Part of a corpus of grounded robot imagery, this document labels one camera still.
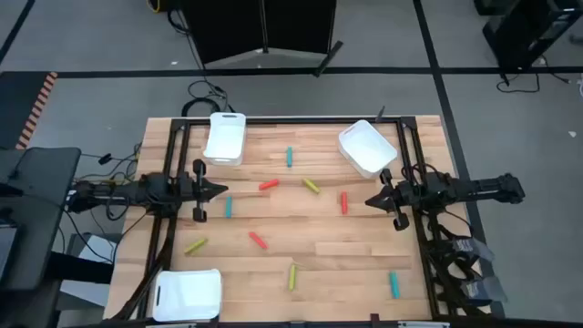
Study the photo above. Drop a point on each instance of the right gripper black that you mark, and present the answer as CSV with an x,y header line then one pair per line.
x,y
401,196

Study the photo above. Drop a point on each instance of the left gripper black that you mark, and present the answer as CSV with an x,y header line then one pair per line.
x,y
199,169

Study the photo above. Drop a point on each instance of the teal block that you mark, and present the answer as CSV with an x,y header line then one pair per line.
x,y
394,284
228,207
289,156

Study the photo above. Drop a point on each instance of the red block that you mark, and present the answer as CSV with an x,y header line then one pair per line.
x,y
344,202
258,240
268,184

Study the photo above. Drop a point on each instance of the yellow-green block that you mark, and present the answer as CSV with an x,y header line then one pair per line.
x,y
292,277
196,246
311,185

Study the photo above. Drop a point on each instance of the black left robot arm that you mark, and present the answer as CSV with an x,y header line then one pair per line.
x,y
150,191

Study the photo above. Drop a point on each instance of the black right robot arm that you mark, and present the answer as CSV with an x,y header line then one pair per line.
x,y
478,189

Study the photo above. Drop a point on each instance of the white plastic bin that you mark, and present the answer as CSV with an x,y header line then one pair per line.
x,y
225,141
366,148
189,296

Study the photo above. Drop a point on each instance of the grey weight bag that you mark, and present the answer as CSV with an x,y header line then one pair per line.
x,y
485,289
473,248

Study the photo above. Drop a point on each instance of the white flat box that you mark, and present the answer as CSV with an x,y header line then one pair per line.
x,y
93,248

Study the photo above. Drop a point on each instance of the black folding panel stand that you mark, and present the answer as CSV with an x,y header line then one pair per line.
x,y
228,27

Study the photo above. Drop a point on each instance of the black side desk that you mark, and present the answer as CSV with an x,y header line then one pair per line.
x,y
41,205

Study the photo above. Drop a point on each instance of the black mat orange striped edge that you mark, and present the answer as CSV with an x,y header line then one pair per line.
x,y
18,105

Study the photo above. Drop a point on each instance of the black equipment cart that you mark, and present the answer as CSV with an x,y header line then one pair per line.
x,y
524,32

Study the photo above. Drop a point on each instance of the black aluminium table frame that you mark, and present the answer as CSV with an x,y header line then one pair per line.
x,y
296,120

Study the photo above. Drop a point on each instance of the black table edge bracket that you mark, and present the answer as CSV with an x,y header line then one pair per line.
x,y
374,320

